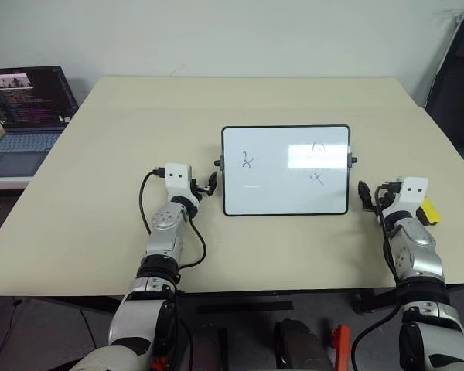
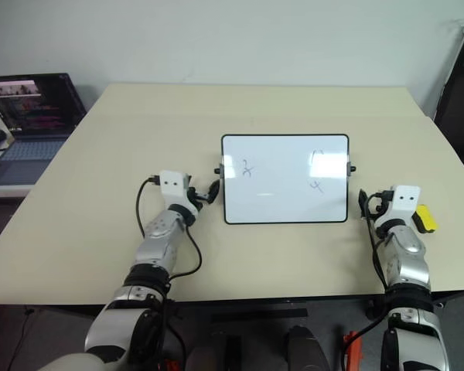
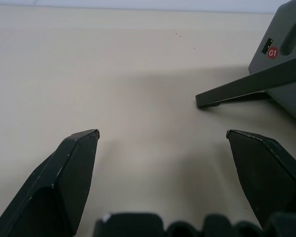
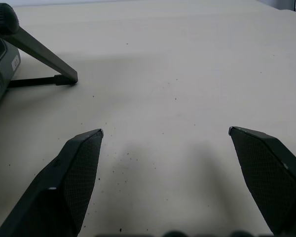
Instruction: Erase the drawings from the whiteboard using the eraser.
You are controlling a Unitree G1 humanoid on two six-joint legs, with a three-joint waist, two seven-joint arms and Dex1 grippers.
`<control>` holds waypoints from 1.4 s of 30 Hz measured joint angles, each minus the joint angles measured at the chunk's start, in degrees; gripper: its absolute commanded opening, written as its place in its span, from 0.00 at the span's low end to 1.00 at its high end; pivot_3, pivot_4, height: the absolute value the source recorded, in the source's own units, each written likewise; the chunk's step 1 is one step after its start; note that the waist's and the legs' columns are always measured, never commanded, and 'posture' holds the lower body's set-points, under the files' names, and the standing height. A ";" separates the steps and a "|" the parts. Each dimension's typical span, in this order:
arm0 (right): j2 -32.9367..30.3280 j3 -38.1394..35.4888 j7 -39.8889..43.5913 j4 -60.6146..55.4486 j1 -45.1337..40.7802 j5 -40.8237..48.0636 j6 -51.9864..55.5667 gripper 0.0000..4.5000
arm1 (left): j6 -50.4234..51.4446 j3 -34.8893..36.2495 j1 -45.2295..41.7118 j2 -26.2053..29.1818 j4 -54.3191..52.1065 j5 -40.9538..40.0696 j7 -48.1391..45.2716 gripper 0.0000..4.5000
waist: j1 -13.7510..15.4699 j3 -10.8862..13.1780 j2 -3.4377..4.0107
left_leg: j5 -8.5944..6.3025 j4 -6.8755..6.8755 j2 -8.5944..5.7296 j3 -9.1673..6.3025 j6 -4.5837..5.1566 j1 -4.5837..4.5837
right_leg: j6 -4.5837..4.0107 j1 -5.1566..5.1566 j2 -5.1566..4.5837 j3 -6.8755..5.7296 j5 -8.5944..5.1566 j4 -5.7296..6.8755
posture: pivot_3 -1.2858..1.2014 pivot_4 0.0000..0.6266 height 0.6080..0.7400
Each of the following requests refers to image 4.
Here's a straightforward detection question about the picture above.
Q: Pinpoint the black stand brace strap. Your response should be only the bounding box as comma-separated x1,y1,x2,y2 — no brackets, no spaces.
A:
8,75,65,88

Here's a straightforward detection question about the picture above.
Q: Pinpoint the black stand knob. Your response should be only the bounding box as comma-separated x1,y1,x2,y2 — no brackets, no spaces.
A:
0,2,20,34

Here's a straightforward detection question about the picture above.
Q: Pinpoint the grey whiteboard stand leg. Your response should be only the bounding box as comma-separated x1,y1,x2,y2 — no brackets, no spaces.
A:
6,24,78,86

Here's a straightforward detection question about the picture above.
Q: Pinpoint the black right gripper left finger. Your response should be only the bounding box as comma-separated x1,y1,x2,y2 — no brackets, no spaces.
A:
0,128,105,237

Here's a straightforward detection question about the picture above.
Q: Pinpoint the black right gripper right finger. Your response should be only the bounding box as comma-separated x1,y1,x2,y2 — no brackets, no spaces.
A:
228,126,296,237

